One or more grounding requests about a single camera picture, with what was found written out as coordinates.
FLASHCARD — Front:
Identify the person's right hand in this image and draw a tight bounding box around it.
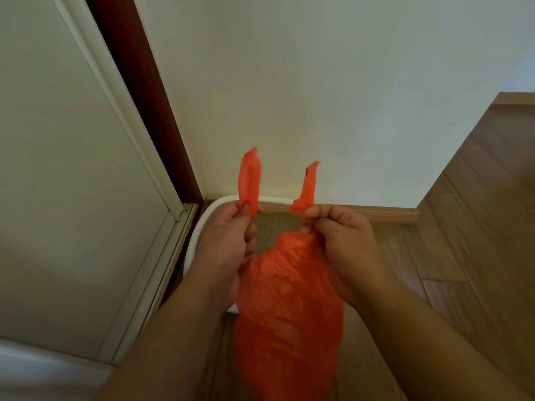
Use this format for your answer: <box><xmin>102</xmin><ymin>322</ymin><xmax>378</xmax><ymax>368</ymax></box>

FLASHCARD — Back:
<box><xmin>304</xmin><ymin>204</ymin><xmax>395</xmax><ymax>310</ymax></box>

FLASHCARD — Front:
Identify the person's left hand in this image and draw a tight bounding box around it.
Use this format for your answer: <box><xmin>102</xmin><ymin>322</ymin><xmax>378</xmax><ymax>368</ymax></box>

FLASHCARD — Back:
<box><xmin>187</xmin><ymin>202</ymin><xmax>258</xmax><ymax>314</ymax></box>

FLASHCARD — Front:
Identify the orange plastic bag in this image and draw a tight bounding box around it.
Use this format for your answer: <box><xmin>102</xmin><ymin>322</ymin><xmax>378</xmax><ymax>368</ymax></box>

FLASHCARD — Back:
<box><xmin>233</xmin><ymin>148</ymin><xmax>346</xmax><ymax>401</ymax></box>

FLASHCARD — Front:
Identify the person's left forearm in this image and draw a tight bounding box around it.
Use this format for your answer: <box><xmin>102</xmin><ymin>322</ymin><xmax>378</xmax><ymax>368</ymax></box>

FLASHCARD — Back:
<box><xmin>93</xmin><ymin>285</ymin><xmax>237</xmax><ymax>401</ymax></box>

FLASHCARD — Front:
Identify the person's right forearm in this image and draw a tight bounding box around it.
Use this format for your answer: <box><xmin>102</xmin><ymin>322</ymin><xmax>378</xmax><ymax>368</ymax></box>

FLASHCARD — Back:
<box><xmin>354</xmin><ymin>275</ymin><xmax>531</xmax><ymax>401</ymax></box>

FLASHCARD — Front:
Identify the sandy cat litter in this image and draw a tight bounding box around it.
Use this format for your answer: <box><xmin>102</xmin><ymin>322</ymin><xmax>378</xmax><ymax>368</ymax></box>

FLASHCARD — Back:
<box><xmin>252</xmin><ymin>211</ymin><xmax>307</xmax><ymax>258</ymax></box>

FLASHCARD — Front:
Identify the white litter box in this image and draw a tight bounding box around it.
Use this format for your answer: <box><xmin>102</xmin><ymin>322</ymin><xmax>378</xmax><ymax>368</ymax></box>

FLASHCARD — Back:
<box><xmin>183</xmin><ymin>195</ymin><xmax>296</xmax><ymax>316</ymax></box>

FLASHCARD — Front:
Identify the long wooden baseboard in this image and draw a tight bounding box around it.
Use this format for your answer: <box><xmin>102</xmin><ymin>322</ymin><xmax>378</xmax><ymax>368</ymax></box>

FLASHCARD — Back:
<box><xmin>202</xmin><ymin>199</ymin><xmax>420</xmax><ymax>225</ymax></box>

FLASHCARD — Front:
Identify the white door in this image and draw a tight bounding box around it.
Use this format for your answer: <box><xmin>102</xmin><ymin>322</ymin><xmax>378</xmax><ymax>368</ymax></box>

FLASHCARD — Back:
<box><xmin>0</xmin><ymin>0</ymin><xmax>200</xmax><ymax>366</ymax></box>

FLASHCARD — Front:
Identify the short wooden baseboard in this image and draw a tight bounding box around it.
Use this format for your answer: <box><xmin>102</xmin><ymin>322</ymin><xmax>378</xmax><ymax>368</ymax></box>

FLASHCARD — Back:
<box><xmin>492</xmin><ymin>92</ymin><xmax>535</xmax><ymax>106</ymax></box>

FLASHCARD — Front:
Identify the white ledge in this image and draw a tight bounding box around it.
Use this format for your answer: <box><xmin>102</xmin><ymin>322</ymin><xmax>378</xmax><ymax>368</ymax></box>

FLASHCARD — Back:
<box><xmin>0</xmin><ymin>338</ymin><xmax>116</xmax><ymax>401</ymax></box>

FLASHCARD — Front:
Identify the dark red door frame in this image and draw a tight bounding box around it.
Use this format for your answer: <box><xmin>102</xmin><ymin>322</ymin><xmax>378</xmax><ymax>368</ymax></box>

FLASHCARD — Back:
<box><xmin>83</xmin><ymin>0</ymin><xmax>205</xmax><ymax>205</ymax></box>

